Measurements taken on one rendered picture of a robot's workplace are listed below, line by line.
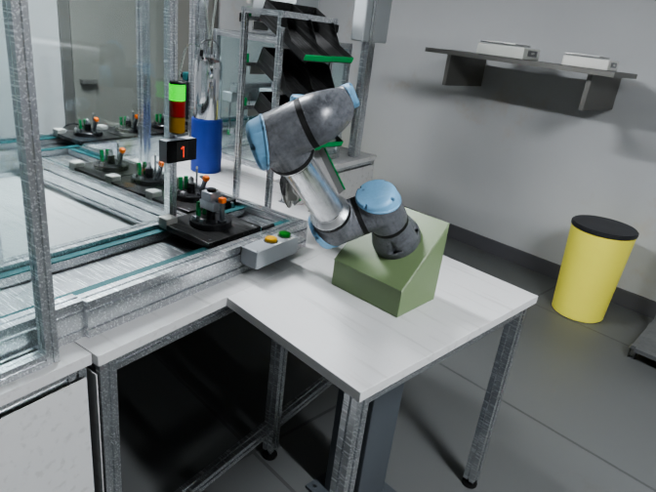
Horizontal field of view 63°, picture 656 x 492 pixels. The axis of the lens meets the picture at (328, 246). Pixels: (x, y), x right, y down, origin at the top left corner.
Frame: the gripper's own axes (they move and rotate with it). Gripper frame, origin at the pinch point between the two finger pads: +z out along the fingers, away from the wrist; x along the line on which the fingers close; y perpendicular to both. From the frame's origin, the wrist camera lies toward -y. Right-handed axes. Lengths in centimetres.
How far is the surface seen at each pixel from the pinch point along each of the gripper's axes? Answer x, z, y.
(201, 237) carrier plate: -25.5, 9.9, -13.3
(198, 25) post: 78, -49, -127
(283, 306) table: -24.9, 21.1, 20.5
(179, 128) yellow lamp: -20.3, -20.9, -29.9
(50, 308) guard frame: -83, 7, 1
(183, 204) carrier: -8.6, 9.8, -40.9
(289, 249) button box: -2.9, 14.4, 4.6
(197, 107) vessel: 53, -12, -100
